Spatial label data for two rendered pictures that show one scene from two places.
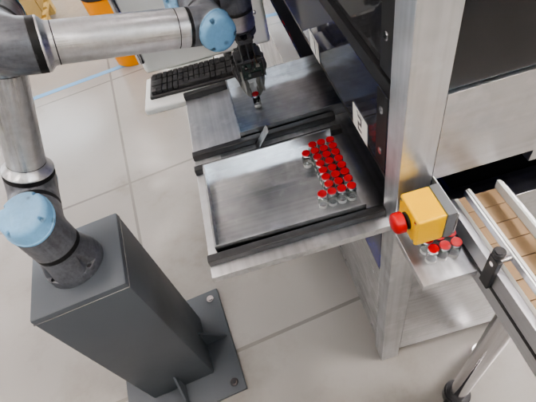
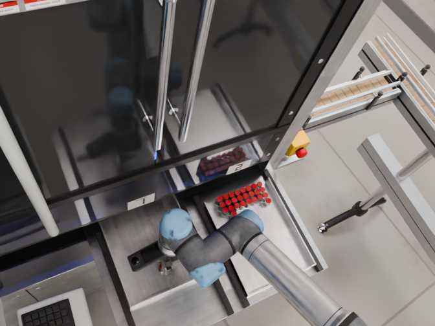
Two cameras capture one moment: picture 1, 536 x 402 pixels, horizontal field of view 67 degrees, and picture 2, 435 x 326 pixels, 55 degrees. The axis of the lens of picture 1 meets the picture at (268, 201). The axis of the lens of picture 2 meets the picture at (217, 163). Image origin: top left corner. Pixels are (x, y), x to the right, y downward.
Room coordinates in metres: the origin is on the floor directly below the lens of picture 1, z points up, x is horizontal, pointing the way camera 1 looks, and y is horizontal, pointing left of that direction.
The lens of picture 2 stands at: (1.18, 0.22, 2.22)
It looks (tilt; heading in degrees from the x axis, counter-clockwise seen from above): 60 degrees down; 227
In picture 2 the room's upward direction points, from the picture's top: 20 degrees clockwise
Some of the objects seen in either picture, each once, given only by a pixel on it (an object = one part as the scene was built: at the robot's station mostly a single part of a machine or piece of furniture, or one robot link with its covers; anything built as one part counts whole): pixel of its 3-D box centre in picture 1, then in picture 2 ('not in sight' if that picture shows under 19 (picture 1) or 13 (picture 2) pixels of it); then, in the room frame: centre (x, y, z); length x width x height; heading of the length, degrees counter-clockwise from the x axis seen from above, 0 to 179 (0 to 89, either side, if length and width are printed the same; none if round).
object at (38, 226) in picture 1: (37, 225); not in sight; (0.69, 0.54, 0.96); 0.13 x 0.12 x 0.14; 14
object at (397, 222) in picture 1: (400, 222); (300, 152); (0.39, -0.22, 0.99); 0.04 x 0.04 x 0.04; 0
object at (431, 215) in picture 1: (425, 214); (294, 141); (0.39, -0.27, 0.99); 0.08 x 0.07 x 0.07; 90
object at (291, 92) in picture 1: (289, 92); (150, 240); (0.98, -0.15, 0.90); 0.34 x 0.26 x 0.04; 90
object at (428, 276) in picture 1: (441, 250); (281, 148); (0.38, -0.31, 0.87); 0.14 x 0.13 x 0.02; 90
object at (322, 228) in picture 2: not in sight; (356, 211); (-0.31, -0.08, 0.07); 0.50 x 0.08 x 0.14; 0
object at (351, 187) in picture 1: (340, 167); (238, 193); (0.64, -0.19, 0.90); 0.18 x 0.02 x 0.05; 179
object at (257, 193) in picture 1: (277, 187); (257, 233); (0.64, -0.03, 0.90); 0.34 x 0.26 x 0.04; 89
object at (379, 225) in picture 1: (281, 143); (206, 242); (0.81, -0.08, 0.87); 0.70 x 0.48 x 0.02; 0
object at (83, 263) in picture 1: (65, 253); not in sight; (0.69, 0.54, 0.84); 0.15 x 0.15 x 0.10
